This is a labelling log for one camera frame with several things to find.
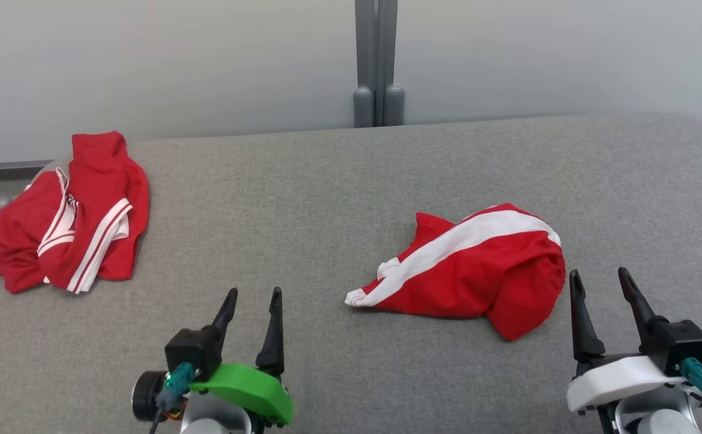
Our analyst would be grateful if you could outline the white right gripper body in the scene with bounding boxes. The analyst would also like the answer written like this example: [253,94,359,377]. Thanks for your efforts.
[566,351,702,415]

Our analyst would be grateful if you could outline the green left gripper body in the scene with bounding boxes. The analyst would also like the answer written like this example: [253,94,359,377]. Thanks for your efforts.
[133,363,295,426]

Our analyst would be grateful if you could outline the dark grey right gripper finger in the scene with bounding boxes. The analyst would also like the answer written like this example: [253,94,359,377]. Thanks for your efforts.
[569,269,607,363]
[618,267,668,338]

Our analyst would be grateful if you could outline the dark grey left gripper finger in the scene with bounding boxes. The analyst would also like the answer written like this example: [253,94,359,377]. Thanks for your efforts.
[210,288,239,357]
[255,286,286,378]

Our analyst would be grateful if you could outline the red shorts with white stripe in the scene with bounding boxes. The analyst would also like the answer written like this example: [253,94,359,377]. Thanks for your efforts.
[344,203,566,342]

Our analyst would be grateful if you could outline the red jersey with white trim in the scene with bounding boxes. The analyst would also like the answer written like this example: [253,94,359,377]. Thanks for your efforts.
[0,131,150,295]

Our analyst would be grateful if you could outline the black left cable teal plug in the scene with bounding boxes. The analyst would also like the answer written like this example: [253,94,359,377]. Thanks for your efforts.
[148,362,197,434]

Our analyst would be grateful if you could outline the dark grey wall ledge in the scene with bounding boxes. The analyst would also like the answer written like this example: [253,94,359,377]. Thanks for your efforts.
[0,160,55,180]

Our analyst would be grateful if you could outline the grey partition post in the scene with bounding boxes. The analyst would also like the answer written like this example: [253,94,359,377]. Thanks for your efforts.
[353,0,405,128]

